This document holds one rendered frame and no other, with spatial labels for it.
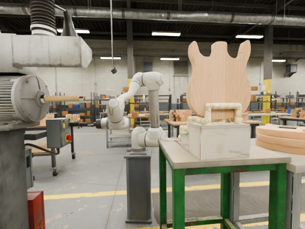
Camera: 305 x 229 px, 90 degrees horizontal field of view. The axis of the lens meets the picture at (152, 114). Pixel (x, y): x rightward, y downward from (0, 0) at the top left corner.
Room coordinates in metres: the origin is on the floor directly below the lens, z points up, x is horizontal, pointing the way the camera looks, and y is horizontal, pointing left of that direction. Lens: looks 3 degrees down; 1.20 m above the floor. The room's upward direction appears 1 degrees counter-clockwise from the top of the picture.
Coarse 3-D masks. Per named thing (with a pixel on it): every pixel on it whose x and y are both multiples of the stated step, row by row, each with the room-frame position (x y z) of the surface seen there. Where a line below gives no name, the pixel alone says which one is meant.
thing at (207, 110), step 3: (204, 108) 0.77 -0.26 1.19; (207, 108) 0.75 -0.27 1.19; (210, 108) 0.76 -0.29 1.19; (204, 111) 0.77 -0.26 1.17; (207, 111) 0.75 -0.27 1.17; (210, 111) 0.76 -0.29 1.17; (204, 114) 0.77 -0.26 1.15; (207, 114) 0.75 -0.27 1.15; (210, 114) 0.76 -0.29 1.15; (204, 117) 0.77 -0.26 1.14; (207, 117) 0.75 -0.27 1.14; (210, 117) 0.76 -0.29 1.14; (210, 120) 0.76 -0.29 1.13; (207, 123) 0.75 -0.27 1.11; (210, 123) 0.76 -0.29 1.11
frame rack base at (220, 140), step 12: (192, 132) 0.83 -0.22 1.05; (204, 132) 0.74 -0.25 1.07; (216, 132) 0.75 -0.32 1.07; (228, 132) 0.76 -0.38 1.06; (240, 132) 0.77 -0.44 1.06; (192, 144) 0.83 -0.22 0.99; (204, 144) 0.74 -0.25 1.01; (216, 144) 0.75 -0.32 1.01; (228, 144) 0.76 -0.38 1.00; (240, 144) 0.77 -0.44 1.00; (204, 156) 0.74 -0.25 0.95; (216, 156) 0.75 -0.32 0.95; (228, 156) 0.76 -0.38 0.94; (240, 156) 0.77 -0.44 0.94
